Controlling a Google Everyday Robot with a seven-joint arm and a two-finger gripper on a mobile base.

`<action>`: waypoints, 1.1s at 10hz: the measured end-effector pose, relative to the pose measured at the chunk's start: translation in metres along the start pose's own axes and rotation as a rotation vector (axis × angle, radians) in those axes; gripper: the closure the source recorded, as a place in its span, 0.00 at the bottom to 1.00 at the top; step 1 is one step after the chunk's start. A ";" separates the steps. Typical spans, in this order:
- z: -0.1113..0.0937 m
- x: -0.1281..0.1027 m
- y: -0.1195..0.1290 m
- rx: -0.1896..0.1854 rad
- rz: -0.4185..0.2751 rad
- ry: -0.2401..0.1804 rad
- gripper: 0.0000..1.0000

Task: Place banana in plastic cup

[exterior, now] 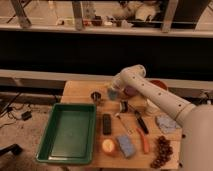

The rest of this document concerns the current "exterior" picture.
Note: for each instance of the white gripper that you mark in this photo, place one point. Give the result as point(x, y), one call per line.
point(115, 87)

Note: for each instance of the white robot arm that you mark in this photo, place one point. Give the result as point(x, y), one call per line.
point(196, 152)

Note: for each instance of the small metal cup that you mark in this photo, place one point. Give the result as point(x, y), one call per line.
point(96, 97)

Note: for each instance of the clear plastic cup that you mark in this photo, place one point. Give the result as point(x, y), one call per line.
point(151, 108)

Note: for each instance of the black white can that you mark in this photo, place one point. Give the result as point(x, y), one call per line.
point(123, 106)

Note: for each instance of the purple round object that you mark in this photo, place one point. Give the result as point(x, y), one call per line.
point(129, 91)

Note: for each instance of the silver spoon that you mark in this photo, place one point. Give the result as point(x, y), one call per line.
point(117, 115)

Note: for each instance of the black rectangular remote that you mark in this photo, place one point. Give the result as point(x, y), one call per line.
point(107, 124)

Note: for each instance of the red bowl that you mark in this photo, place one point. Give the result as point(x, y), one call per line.
point(159, 84)

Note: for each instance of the orange round fruit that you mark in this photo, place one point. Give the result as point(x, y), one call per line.
point(108, 146)

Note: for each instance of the blue sponge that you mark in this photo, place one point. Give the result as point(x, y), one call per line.
point(126, 145)

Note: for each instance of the orange carrot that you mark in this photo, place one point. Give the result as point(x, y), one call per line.
point(144, 140)

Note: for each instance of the blue grey cloth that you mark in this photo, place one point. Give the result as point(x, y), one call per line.
point(166, 124)

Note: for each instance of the green plastic tray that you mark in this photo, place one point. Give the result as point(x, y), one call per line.
point(69, 135)

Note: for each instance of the brown grape bunch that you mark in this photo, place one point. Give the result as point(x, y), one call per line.
point(163, 154)

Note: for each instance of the black power adapter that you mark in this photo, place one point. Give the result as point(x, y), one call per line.
point(26, 115)

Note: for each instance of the black handled knife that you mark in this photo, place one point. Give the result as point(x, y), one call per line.
point(139, 119)

